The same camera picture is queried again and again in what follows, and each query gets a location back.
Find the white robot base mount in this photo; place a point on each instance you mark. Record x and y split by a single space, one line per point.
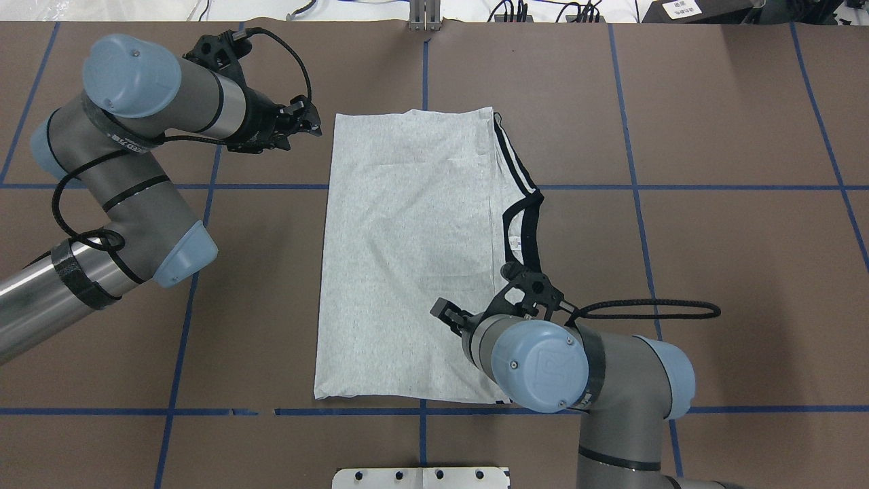
423 477

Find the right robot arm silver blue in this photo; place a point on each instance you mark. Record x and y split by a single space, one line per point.
625 386

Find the grey t-shirt with cartoon print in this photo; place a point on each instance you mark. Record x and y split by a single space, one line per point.
422 205

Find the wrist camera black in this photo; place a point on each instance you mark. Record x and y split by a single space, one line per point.
222 53
525 293

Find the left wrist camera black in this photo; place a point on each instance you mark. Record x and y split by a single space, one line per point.
222 53

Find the aluminium frame post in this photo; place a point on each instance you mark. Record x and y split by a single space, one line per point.
425 15

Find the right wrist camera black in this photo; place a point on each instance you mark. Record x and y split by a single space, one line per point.
525 293

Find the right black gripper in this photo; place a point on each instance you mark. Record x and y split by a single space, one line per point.
456 318

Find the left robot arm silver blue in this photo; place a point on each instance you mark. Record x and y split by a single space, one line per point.
124 221

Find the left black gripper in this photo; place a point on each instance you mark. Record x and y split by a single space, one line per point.
259 121

